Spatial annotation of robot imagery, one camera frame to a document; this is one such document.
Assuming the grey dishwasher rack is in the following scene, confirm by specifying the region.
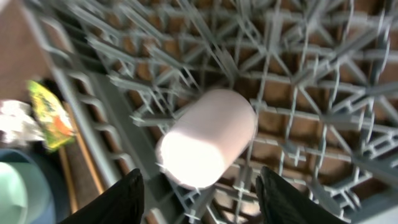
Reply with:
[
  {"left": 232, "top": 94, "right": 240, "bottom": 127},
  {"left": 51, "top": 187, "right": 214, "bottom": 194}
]
[{"left": 23, "top": 1, "right": 397, "bottom": 223}]

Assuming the blue plate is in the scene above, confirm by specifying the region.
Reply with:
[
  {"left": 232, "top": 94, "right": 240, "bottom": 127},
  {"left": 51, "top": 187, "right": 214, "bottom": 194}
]
[{"left": 1, "top": 149, "right": 71, "bottom": 223}]

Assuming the crumpled white tissue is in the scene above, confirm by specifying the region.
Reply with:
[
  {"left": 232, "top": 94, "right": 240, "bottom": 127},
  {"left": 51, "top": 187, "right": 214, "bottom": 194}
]
[{"left": 1, "top": 100, "right": 44, "bottom": 147}]

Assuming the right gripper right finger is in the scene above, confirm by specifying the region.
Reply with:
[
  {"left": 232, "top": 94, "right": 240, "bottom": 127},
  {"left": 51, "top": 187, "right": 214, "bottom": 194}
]
[{"left": 256, "top": 166, "right": 344, "bottom": 224}]

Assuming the brown serving tray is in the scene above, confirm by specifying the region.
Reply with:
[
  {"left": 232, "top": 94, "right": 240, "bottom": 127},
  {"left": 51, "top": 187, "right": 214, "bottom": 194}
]
[{"left": 41, "top": 78, "right": 106, "bottom": 213}]

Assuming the yellow green snack wrapper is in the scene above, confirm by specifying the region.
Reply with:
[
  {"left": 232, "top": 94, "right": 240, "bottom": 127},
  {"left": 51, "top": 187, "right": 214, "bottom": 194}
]
[{"left": 27, "top": 80, "right": 75, "bottom": 152}]

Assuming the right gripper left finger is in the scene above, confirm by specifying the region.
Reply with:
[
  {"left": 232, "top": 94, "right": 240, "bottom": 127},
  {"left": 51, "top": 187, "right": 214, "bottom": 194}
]
[{"left": 61, "top": 169, "right": 144, "bottom": 224}]

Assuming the pink cup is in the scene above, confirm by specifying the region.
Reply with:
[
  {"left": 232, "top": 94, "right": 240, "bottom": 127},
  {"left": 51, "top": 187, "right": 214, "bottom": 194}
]
[{"left": 156, "top": 89, "right": 257, "bottom": 189}]

